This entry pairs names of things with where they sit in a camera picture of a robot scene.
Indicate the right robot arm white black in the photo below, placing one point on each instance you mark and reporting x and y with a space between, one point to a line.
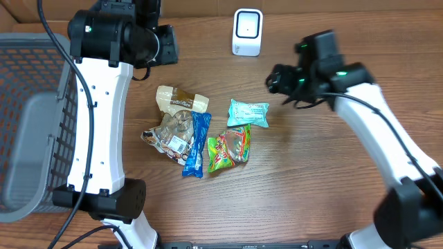
411 211

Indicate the blue snack bar wrapper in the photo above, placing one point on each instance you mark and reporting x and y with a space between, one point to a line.
194 162

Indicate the grey plastic mesh basket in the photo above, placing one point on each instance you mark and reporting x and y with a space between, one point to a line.
38 121

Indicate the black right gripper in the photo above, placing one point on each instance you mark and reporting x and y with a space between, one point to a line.
276 79

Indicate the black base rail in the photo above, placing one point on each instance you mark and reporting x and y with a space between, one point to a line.
313 244

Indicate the brown nut snack bag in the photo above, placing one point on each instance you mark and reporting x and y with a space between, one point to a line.
175 134

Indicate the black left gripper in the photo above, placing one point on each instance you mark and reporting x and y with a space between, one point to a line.
170 52

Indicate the teal tissue pack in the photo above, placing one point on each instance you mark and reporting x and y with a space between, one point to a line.
241 113

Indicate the green candy bag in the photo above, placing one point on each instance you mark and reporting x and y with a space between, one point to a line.
229 148

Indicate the white barcode scanner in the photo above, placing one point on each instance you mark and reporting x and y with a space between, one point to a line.
247 32

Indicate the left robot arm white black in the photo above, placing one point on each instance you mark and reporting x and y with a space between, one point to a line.
108 43

